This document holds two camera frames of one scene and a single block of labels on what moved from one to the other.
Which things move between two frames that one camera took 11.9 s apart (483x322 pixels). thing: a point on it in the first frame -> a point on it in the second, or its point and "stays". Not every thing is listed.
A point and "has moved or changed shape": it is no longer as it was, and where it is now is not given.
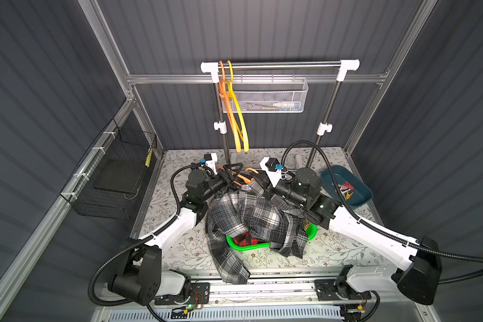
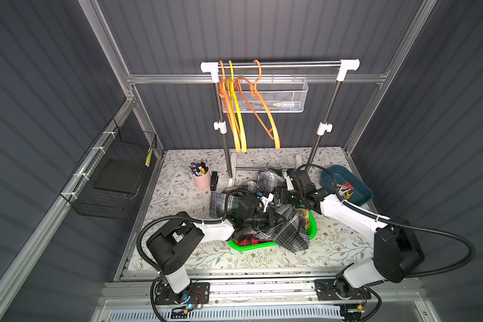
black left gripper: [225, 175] -> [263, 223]
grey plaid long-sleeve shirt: [246, 208] has moved or changed shape
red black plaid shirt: [246, 239] stays
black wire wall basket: [110, 175] stays
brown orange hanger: [240, 176] -> [259, 95]
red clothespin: [347, 184] stays
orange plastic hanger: [229, 105] stays
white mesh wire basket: [272, 95] stays
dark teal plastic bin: [355, 192] stays
